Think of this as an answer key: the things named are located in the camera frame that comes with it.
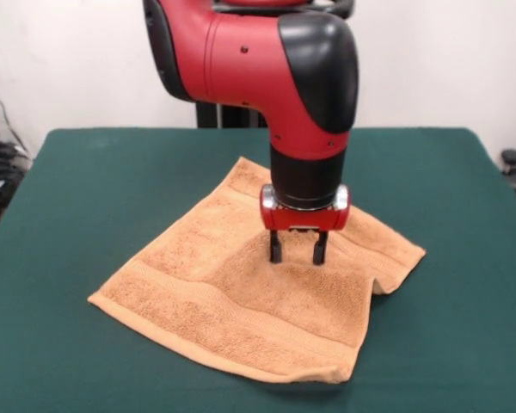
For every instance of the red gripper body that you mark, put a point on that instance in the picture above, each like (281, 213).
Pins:
(305, 219)

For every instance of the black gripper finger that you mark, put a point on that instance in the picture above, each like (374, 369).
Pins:
(319, 249)
(275, 247)

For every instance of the orange terry towel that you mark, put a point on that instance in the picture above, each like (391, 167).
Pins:
(223, 301)

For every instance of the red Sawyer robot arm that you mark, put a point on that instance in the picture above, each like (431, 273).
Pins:
(266, 73)

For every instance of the dark green table cloth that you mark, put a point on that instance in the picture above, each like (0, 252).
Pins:
(434, 344)

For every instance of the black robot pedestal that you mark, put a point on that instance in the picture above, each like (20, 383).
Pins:
(232, 116)

